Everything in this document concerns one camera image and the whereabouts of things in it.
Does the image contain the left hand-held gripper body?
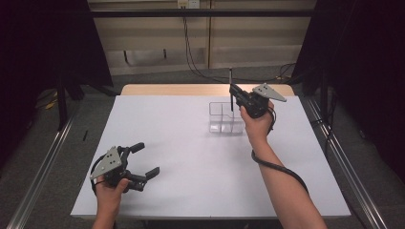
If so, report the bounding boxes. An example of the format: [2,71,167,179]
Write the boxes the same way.
[89,145,148,194]

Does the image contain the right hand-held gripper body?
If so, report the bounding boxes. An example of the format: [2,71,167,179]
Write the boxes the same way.
[239,82,288,119]

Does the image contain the thin black pen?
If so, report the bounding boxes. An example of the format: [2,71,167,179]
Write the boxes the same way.
[228,67,235,113]

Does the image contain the clear plastic organizer box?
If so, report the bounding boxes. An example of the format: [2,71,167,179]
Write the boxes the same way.
[208,101,246,135]

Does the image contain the person's right hand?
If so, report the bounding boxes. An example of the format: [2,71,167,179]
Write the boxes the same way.
[239,100,275,147]

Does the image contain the person's left hand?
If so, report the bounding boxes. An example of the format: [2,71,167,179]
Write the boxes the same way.
[95,177,130,213]

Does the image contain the white table cover board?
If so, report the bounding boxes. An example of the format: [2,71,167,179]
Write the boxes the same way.
[70,94,352,220]

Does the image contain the black curtain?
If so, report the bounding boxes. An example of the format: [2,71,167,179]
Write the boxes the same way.
[290,0,405,183]
[0,0,114,166]

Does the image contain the black hanging wall cable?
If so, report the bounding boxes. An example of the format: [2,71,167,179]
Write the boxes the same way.
[181,6,296,83]

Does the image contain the aluminium floor rail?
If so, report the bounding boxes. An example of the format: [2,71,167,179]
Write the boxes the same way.
[302,96,388,229]
[6,104,81,229]

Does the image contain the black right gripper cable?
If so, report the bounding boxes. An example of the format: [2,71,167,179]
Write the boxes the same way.
[250,106,309,195]

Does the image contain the black metal stand post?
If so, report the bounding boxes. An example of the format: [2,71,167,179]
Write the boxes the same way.
[55,71,69,132]

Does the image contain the black horizontal frame bar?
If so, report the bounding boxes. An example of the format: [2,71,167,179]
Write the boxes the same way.
[90,9,316,18]

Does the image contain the white wall outlet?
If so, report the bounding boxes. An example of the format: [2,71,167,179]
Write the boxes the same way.
[177,0,201,10]

